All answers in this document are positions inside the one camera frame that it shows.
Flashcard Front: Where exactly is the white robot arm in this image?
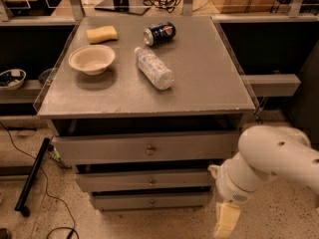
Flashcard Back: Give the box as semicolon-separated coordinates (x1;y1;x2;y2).
208;125;319;239

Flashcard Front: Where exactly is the grey top drawer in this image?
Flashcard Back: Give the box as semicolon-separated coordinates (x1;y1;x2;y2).
53;131;239;164

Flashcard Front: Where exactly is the black bar on floor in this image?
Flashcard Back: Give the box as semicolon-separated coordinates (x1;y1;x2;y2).
14;137;50;217

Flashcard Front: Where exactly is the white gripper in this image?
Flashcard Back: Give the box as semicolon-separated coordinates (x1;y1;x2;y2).
208;159;266;239

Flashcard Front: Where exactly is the beige paper bowl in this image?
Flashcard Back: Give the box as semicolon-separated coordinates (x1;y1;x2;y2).
68;45;116;76

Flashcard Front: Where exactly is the grey middle drawer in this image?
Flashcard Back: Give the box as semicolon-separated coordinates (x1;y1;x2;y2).
76;168;214;192

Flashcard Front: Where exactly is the blue pepsi can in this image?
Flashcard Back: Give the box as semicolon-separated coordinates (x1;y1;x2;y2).
144;22;176;47

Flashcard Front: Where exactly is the grey drawer cabinet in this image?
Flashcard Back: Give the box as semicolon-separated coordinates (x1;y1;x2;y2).
38;16;254;197

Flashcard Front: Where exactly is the grey metal beam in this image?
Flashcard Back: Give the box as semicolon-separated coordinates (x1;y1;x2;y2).
242;74;301;97

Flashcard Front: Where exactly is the yellow sponge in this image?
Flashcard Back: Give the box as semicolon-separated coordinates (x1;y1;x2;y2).
86;26;118;44

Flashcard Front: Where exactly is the grey bottom drawer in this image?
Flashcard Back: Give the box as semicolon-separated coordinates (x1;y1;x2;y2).
90;192;212;211

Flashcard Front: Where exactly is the black floor cable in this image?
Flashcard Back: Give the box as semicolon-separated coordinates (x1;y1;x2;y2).
0;121;80;239

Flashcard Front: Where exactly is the black monitor stand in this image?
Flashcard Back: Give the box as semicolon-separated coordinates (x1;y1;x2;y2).
94;0;151;16

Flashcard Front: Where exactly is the white bowl with items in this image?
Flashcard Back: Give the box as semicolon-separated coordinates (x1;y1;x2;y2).
0;69;26;91

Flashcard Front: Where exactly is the grey drawer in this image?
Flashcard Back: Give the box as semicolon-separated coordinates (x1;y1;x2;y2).
76;168;214;192
90;192;212;211
53;131;239;164

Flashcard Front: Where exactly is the clear plastic water bottle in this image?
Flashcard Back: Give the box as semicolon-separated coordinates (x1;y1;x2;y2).
135;47;173;91

